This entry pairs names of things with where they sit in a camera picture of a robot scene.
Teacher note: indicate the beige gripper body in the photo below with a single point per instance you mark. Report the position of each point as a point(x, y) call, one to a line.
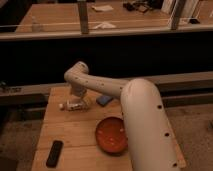
point(83, 103)

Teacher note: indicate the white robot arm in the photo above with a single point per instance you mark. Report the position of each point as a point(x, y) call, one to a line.
point(146, 123)

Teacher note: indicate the orange ceramic bowl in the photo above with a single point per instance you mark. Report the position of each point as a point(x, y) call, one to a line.
point(110, 135)

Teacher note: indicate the blue sponge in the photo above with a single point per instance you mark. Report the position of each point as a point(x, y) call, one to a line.
point(103, 100)

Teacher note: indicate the wooden cutting board table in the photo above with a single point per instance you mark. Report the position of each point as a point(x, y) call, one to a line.
point(76, 130)

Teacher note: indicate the black remote control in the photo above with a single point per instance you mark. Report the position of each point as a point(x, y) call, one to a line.
point(54, 154)

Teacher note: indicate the crumpled white cloth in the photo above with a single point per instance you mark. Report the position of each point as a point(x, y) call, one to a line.
point(104, 25)

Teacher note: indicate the white paper on desk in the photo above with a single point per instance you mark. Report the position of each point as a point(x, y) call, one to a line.
point(103, 8)

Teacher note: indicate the grey metal post left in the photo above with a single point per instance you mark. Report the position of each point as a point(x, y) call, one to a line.
point(83, 17)

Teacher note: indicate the grey metal post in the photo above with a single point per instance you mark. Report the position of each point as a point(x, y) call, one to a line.
point(83, 17)
point(176, 14)

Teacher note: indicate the grey metal post right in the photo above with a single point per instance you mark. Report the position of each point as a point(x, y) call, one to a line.
point(176, 14)

